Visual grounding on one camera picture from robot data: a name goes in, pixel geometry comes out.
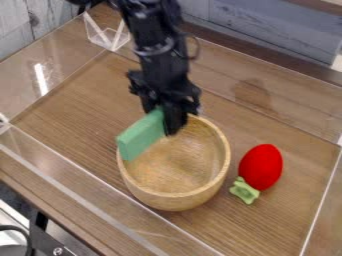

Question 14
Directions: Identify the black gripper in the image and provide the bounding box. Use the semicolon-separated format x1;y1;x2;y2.
127;56;202;136

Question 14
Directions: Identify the red plush strawberry toy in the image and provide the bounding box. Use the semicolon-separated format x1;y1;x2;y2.
230;144;283;205

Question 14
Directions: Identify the light wooden bowl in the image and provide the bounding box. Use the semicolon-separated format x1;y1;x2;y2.
116;116;231;211

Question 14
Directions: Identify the green rectangular block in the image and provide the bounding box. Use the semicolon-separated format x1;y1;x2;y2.
116;108;165;161

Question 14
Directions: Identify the clear acrylic corner bracket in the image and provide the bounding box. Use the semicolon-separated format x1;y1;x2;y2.
83;13;131;52

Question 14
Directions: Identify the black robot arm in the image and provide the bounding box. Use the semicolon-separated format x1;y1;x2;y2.
66;0;202;136

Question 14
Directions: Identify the black cable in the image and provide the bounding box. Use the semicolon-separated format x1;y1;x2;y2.
0;224;35;256

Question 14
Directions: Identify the black metal table bracket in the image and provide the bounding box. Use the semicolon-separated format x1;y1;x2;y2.
30;211;78;256

